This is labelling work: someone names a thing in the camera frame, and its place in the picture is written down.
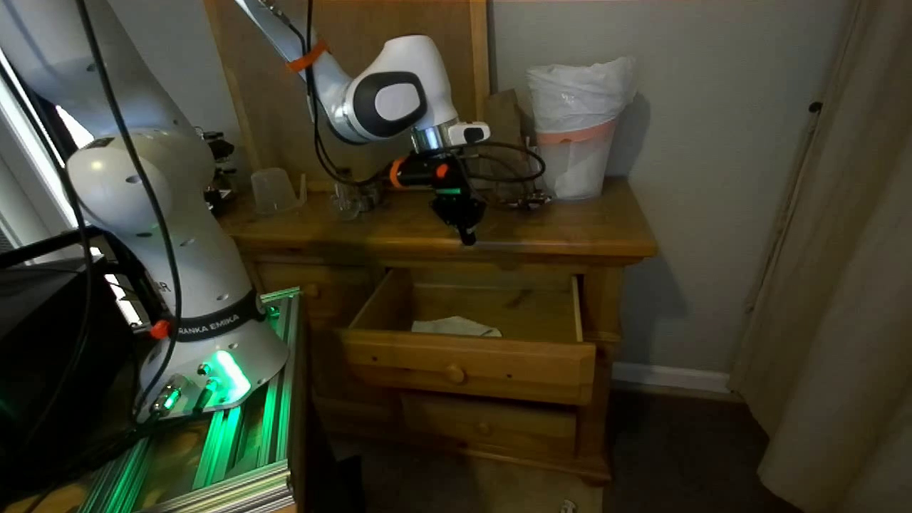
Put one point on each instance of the black gripper body orange accents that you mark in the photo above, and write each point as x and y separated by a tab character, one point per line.
455	201

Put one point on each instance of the green lit aluminium robot base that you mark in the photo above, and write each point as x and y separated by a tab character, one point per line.
237	453

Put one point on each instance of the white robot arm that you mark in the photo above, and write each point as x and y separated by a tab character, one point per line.
146	166

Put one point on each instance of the grey cloth in drawer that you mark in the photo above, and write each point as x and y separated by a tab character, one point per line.
455	327

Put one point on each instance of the open wooden top drawer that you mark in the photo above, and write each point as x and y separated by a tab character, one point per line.
540	358

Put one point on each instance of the wooden dresser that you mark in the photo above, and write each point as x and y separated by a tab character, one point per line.
336	264

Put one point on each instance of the wooden mirror back panel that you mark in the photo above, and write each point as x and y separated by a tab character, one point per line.
272	104

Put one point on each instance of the white bin with liner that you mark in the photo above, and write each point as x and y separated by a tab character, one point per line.
576	111

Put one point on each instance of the small clear plastic cup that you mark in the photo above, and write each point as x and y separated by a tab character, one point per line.
272	193

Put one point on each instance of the black control box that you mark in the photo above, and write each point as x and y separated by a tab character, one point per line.
63	344

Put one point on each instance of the cream curtain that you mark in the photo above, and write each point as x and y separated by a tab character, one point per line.
827	351

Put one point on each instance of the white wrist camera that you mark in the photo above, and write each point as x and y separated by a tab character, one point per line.
465	136

